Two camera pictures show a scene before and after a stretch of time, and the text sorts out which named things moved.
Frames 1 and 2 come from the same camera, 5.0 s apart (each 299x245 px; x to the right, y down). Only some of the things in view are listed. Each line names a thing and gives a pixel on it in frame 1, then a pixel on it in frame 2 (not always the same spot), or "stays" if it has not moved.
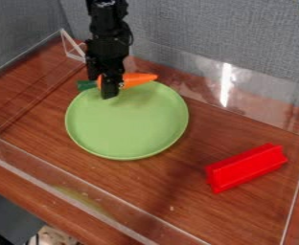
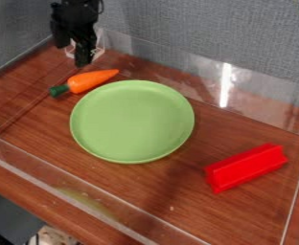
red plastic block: [248, 165] stays
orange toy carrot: [131, 78] → [82, 81]
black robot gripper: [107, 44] → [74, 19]
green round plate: [137, 126] stays
